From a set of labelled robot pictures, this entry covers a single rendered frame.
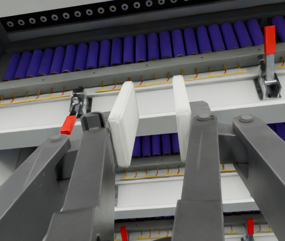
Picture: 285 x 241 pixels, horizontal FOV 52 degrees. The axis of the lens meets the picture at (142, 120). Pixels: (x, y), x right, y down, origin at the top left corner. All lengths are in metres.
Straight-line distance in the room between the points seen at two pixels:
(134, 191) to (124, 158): 0.41
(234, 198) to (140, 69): 0.28
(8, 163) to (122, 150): 0.46
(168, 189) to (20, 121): 0.28
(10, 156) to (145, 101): 0.30
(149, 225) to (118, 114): 0.58
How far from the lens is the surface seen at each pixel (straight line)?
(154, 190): 0.56
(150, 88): 0.44
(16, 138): 0.49
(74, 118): 0.39
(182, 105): 0.15
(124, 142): 0.15
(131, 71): 0.44
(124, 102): 0.17
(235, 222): 0.72
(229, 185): 0.56
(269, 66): 0.42
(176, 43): 0.48
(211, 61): 0.44
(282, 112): 0.45
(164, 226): 0.71
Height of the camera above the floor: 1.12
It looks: 35 degrees down
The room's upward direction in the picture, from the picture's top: 11 degrees counter-clockwise
